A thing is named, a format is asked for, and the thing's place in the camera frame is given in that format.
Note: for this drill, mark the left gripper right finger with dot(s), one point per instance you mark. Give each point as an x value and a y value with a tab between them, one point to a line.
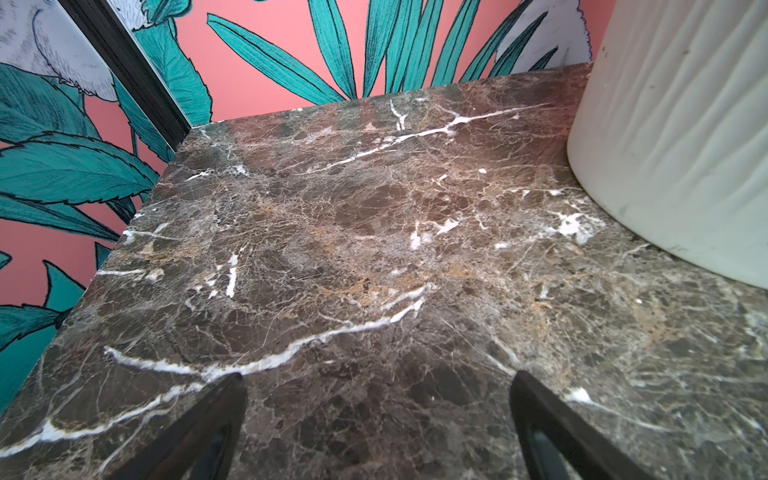
553	438

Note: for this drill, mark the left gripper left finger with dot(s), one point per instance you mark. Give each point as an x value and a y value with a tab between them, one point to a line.
200	444

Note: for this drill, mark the white ribbed trash bin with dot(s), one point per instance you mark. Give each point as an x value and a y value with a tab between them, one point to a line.
670	137

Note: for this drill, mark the left black frame post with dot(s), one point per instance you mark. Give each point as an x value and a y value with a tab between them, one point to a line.
124	57

